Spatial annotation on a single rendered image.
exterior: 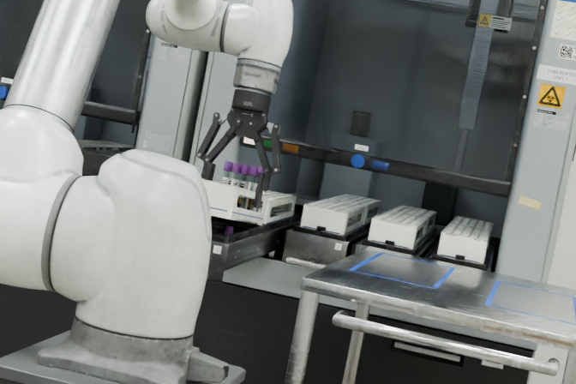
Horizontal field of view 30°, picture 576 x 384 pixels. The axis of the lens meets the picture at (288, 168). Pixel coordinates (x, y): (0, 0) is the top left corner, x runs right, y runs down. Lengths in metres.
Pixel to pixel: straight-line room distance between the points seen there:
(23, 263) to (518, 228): 1.29
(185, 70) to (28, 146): 1.13
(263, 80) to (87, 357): 0.92
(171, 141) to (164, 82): 0.14
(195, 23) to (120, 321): 0.92
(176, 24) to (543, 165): 0.84
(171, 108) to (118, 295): 1.21
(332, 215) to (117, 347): 1.09
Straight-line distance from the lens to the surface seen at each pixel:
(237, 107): 2.13
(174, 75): 2.50
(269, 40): 2.12
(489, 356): 1.55
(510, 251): 2.38
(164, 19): 2.16
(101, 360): 1.35
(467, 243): 2.32
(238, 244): 2.00
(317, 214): 2.36
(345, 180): 3.01
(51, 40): 1.50
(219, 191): 1.96
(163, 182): 1.32
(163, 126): 2.50
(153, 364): 1.35
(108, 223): 1.32
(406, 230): 2.33
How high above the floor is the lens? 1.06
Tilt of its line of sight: 3 degrees down
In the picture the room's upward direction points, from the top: 10 degrees clockwise
